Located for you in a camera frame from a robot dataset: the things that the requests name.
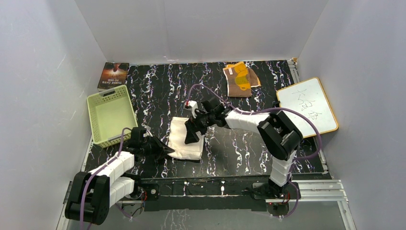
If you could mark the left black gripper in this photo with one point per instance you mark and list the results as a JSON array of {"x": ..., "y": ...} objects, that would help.
[{"x": 162, "y": 150}]

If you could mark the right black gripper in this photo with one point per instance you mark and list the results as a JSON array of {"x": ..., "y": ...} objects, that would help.
[{"x": 193, "y": 126}]

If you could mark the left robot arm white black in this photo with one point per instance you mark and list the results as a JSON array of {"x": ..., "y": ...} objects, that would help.
[{"x": 93, "y": 193}]

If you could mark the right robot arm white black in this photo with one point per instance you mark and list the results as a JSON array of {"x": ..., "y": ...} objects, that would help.
[{"x": 278, "y": 132}]

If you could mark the light green plastic basket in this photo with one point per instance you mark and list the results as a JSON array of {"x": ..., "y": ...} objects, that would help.
[{"x": 110, "y": 111}]

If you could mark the brown and yellow cloth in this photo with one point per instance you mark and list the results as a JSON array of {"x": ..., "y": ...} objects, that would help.
[{"x": 240, "y": 80}]

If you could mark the dark cover paperback book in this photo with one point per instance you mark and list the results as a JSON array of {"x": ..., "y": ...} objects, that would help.
[{"x": 113, "y": 75}]

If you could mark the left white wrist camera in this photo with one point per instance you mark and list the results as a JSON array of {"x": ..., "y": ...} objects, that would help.
[{"x": 147, "y": 132}]

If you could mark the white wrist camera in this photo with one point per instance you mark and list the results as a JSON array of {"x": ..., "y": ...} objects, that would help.
[
  {"x": 191, "y": 106},
  {"x": 147, "y": 132}
]

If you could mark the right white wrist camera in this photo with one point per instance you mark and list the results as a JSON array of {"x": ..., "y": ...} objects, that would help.
[{"x": 191, "y": 106}]

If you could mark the whiteboard with wooden frame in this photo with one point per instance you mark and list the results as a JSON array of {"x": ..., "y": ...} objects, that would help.
[{"x": 309, "y": 99}]

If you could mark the aluminium frame rail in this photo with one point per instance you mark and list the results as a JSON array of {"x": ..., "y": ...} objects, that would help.
[{"x": 245, "y": 194}]

